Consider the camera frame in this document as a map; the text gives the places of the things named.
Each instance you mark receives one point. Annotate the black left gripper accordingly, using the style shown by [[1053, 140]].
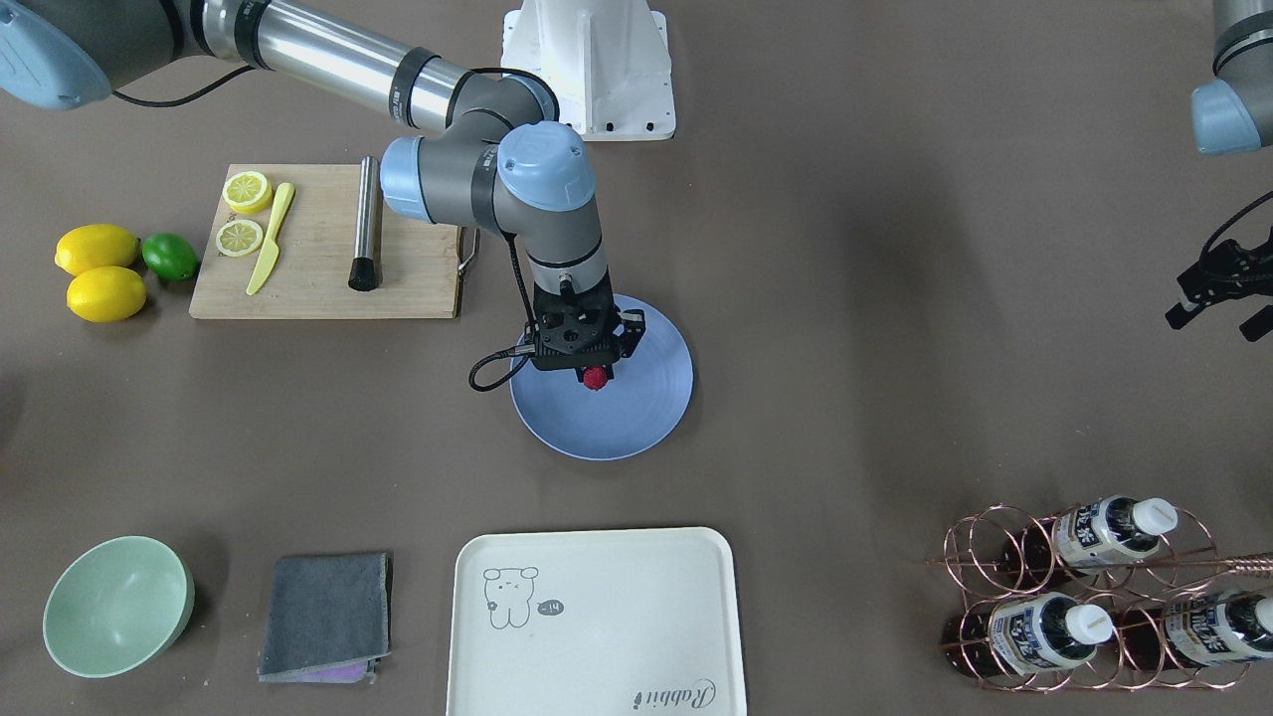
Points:
[[1225, 276]]

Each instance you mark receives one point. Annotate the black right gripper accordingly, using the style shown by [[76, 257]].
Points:
[[631, 329]]

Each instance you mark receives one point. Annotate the red strawberry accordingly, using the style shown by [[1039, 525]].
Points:
[[595, 378]]

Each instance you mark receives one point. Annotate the blue plate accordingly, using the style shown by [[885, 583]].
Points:
[[641, 405]]

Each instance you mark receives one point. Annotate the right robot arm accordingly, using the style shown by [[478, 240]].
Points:
[[488, 150]]

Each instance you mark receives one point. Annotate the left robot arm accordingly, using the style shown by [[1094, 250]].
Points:
[[1231, 114]]

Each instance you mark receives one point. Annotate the steel muddler black tip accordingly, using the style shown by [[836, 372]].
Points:
[[365, 274]]

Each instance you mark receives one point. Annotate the dark tea bottle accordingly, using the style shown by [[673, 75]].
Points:
[[1217, 630], [1048, 632], [1113, 531]]

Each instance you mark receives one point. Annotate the wooden cutting board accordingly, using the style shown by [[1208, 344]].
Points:
[[418, 260]]

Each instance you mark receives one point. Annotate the cream rabbit tray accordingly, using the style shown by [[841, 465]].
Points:
[[600, 622]]

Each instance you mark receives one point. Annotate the yellow plastic knife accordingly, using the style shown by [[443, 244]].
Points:
[[269, 251]]

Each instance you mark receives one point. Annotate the lemon half upper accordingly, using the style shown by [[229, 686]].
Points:
[[239, 238]]

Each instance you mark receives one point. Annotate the lemon half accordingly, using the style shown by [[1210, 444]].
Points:
[[247, 192], [239, 238]]

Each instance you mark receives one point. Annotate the lemon half lower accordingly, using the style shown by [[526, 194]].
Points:
[[247, 192]]

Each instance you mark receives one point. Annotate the dark tea bottle front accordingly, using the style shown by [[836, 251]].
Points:
[[1048, 632]]

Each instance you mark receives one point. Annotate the grey folded cloth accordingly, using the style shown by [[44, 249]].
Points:
[[328, 619]]

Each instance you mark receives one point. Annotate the green lime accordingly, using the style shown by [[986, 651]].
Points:
[[170, 257]]

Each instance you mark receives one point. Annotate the yellow lemon lower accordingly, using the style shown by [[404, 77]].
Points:
[[106, 294]]

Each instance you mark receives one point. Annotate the yellow lemon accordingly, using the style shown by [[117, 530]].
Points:
[[96, 246], [106, 294]]

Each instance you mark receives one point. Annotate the yellow lemon upper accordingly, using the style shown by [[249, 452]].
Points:
[[96, 246]]

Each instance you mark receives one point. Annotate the green bowl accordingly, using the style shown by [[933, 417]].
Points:
[[118, 606]]

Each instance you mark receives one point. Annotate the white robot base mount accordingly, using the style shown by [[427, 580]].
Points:
[[608, 63]]

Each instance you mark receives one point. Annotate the copper wire bottle rack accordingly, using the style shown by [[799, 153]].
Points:
[[1190, 566]]

